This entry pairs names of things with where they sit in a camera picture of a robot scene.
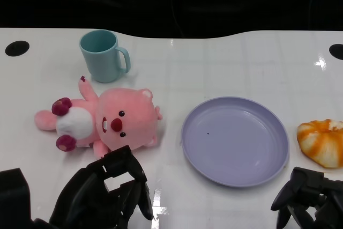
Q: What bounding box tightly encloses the pink beaver plush doll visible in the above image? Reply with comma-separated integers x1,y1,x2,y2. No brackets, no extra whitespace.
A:
34,75,163,159

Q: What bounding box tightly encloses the lavender plastic plate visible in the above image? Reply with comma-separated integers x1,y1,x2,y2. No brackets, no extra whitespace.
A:
180,96,290,188

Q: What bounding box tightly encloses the light blue plastic mug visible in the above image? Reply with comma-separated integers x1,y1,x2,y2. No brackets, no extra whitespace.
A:
79,29,131,83

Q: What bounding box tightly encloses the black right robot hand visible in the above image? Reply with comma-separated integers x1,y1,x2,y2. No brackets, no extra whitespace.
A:
270,166,343,229

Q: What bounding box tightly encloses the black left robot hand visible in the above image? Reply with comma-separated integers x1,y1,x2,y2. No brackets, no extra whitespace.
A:
49,145,154,229

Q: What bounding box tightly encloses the orange white bread toy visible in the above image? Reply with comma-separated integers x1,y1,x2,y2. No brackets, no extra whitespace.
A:
296,119,343,169

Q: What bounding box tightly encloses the black round table grommet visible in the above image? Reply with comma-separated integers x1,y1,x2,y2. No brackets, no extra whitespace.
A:
5,40,30,57
329,43,343,60

